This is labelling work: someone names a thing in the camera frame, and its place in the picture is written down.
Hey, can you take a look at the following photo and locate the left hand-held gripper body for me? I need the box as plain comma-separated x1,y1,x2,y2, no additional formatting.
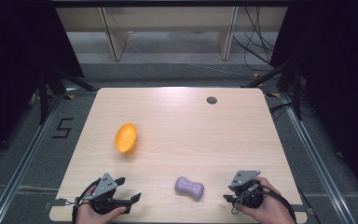
90,172,132,216

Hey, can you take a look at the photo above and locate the black tape floor mark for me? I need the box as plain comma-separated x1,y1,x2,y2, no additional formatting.
51,118,75,140

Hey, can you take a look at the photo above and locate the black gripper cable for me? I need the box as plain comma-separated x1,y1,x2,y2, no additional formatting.
71,178,103,224
231,183,298,224

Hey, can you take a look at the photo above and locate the bundle of black floor cables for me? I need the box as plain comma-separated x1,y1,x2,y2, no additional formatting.
232,6,277,73

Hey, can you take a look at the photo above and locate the aluminium floor rail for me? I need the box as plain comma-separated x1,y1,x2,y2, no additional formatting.
280,92,352,224
0,92,63,224

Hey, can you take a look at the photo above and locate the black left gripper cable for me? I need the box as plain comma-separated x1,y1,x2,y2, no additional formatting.
71,178,103,224

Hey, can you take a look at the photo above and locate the black curtain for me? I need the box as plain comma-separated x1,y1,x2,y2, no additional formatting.
0,0,86,172
269,0,358,209

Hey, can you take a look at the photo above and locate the person's right hand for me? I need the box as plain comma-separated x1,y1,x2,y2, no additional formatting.
234,176,296,224

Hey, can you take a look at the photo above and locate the orange soap dish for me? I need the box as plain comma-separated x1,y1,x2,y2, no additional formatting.
114,122,139,154

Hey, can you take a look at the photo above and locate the person's left hand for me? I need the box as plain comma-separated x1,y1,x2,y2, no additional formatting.
76,186,128,224

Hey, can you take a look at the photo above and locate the beige wooden furniture frame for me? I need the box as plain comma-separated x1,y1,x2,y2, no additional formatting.
55,6,289,62

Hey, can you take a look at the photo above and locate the black tripod stand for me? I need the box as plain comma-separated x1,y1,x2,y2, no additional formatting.
241,57,306,121
36,65,98,126

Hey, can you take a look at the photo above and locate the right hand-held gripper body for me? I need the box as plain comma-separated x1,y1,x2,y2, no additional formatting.
227,169,265,209

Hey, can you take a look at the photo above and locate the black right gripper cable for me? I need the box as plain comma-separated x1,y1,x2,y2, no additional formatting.
231,183,298,224

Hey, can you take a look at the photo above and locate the purple soap bar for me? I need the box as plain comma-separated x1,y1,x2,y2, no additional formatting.
174,176,205,202

